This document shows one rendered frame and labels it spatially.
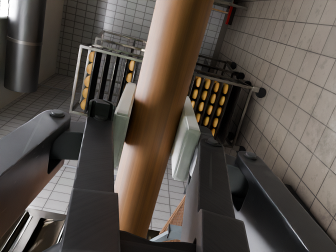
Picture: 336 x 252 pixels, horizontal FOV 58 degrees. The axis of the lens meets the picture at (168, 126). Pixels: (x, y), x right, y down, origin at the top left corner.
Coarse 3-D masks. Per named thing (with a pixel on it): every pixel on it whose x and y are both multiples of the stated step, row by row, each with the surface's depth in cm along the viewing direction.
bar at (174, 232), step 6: (168, 228) 126; (174, 228) 126; (180, 228) 127; (162, 234) 127; (168, 234) 125; (174, 234) 125; (180, 234) 125; (150, 240) 128; (156, 240) 127; (162, 240) 127
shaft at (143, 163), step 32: (160, 0) 16; (192, 0) 15; (160, 32) 16; (192, 32) 16; (160, 64) 16; (192, 64) 17; (160, 96) 17; (128, 128) 18; (160, 128) 17; (128, 160) 18; (160, 160) 18; (128, 192) 19; (128, 224) 19
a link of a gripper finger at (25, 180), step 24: (48, 120) 13; (0, 144) 10; (24, 144) 10; (48, 144) 12; (0, 168) 9; (24, 168) 10; (48, 168) 13; (0, 192) 9; (24, 192) 10; (0, 216) 9
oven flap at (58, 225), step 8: (40, 224) 195; (48, 224) 194; (56, 224) 193; (40, 232) 187; (48, 232) 187; (56, 232) 186; (32, 240) 181; (40, 240) 181; (48, 240) 180; (56, 240) 176; (32, 248) 175; (40, 248) 174
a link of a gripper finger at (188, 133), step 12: (192, 108) 19; (180, 120) 18; (192, 120) 16; (180, 132) 17; (192, 132) 15; (180, 144) 16; (192, 144) 15; (180, 156) 16; (180, 168) 16; (180, 180) 16
